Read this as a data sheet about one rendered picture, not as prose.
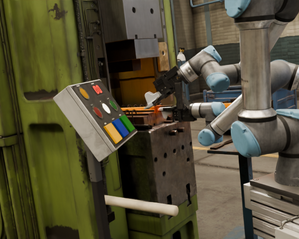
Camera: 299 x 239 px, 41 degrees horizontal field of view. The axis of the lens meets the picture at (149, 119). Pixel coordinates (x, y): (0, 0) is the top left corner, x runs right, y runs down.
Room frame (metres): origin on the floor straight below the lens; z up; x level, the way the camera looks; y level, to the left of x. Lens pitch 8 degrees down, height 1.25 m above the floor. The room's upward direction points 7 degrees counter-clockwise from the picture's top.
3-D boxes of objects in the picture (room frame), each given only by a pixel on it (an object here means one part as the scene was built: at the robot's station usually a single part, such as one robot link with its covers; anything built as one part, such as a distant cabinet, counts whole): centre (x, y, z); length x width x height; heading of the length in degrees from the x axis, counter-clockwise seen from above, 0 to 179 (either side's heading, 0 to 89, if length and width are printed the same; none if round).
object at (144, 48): (2.18, 0.14, 1.32); 0.42 x 0.20 x 0.10; 53
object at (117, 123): (1.52, 0.12, 1.01); 0.07 x 0.05 x 0.07; 168
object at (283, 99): (6.01, -1.55, 0.36); 1.20 x 0.80 x 0.72; 48
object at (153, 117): (2.18, 0.14, 0.96); 0.42 x 0.20 x 0.09; 53
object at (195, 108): (1.92, -0.24, 0.99); 0.08 x 0.05 x 0.08; 143
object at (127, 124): (1.62, 0.10, 1.01); 0.07 x 0.05 x 0.07; 168
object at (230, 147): (2.42, -0.57, 0.67); 0.40 x 0.30 x 0.02; 141
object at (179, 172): (2.23, 0.11, 0.69); 0.56 x 0.38 x 0.45; 53
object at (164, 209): (1.72, 0.11, 0.62); 0.44 x 0.05 x 0.05; 53
